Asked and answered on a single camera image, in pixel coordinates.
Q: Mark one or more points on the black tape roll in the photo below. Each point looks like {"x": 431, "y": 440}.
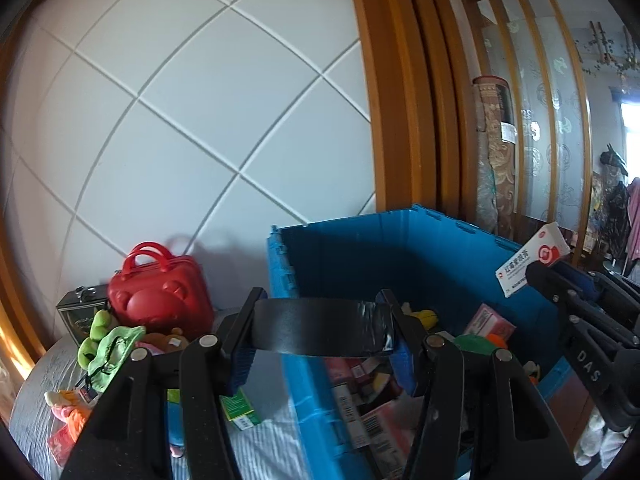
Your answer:
{"x": 310, "y": 325}

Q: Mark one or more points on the dark metal tin box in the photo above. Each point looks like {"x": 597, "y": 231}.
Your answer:
{"x": 75, "y": 317}

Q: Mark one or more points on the brown teddy bear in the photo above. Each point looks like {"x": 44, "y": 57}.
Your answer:
{"x": 162, "y": 340}

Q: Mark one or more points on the blue plastic crate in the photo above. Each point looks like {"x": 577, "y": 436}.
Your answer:
{"x": 350, "y": 260}

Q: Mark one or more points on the window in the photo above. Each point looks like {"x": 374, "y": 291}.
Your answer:
{"x": 631, "y": 116}

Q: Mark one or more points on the wooden slatted glass partition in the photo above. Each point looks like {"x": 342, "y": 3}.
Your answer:
{"x": 535, "y": 85}

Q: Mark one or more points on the hanging clothes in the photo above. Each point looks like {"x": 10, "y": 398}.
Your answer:
{"x": 617, "y": 210}

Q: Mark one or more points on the small green box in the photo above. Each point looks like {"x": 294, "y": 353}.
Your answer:
{"x": 239, "y": 405}

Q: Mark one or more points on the artificial vine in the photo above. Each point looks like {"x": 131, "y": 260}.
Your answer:
{"x": 605, "y": 45}

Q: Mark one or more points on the rolled patterned carpet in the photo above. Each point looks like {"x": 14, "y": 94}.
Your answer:
{"x": 492, "y": 160}

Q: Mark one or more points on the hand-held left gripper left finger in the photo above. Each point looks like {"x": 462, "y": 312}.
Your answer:
{"x": 240, "y": 365}

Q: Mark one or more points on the pink plush toy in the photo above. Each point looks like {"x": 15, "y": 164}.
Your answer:
{"x": 60, "y": 399}

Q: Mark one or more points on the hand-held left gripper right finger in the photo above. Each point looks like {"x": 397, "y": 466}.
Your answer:
{"x": 402, "y": 360}

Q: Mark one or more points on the green plush toy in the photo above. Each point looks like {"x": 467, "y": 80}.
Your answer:
{"x": 115, "y": 347}

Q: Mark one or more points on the white medicine box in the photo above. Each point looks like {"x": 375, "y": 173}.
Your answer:
{"x": 530, "y": 260}

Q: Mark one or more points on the white plush toy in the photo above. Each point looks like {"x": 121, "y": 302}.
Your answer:
{"x": 610, "y": 440}

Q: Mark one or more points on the grey striped cloth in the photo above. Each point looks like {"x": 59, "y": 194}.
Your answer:
{"x": 280, "y": 440}

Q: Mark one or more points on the pile of medicine boxes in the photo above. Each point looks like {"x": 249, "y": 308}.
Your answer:
{"x": 370, "y": 420}

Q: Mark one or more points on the orange plastic bag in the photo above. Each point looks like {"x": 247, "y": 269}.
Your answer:
{"x": 67, "y": 440}

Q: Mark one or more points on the wooden door frame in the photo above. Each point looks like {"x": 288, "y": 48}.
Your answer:
{"x": 405, "y": 85}

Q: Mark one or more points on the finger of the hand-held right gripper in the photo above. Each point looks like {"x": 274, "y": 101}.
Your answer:
{"x": 607, "y": 292}
{"x": 555, "y": 290}

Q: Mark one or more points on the red bear-shaped case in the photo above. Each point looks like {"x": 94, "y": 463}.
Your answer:
{"x": 155, "y": 300}

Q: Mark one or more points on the pink medicine box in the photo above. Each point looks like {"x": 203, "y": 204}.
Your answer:
{"x": 487, "y": 322}

